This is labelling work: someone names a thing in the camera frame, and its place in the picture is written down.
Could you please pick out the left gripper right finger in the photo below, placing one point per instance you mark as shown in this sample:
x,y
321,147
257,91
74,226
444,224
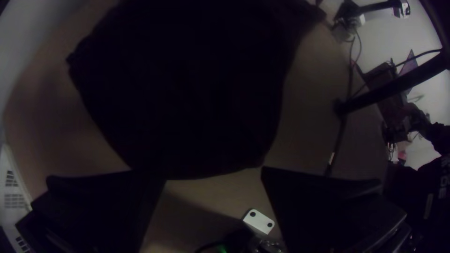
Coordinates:
x,y
334,218

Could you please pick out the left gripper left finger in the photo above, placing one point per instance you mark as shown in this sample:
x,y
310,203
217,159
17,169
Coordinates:
x,y
91,214

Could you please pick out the black t-shirt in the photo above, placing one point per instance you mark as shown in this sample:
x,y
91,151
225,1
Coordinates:
x,y
182,88

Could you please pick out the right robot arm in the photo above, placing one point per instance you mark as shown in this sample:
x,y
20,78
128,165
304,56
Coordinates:
x,y
386,88

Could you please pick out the white laundry basket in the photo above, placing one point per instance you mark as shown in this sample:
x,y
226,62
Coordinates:
x,y
14,196

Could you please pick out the person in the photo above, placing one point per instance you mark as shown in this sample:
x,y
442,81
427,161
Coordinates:
x,y
436,196

